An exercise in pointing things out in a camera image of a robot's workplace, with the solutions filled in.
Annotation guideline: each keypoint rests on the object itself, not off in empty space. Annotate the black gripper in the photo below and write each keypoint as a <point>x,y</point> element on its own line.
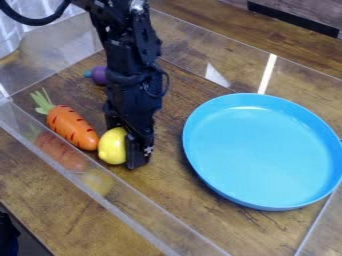
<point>134,99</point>

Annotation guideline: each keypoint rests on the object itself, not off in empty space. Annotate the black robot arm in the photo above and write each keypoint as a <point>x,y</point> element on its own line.
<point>132,47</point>

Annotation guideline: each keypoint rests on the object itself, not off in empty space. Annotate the orange toy carrot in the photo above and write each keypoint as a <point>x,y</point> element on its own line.
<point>66,122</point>

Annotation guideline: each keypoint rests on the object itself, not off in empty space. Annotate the yellow toy lemon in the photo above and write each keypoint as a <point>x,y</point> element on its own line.
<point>111,148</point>

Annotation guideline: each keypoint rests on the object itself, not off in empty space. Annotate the clear acrylic enclosure wall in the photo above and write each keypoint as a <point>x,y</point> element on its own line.
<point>90,209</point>

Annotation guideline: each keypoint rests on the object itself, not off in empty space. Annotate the white curtain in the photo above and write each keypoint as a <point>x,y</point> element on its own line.
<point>27,20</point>

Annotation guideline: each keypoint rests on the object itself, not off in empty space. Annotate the blue round tray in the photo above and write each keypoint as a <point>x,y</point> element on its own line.
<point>263,151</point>

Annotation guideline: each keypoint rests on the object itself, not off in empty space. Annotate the purple toy eggplant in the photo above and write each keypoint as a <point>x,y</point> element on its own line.
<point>96,74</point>

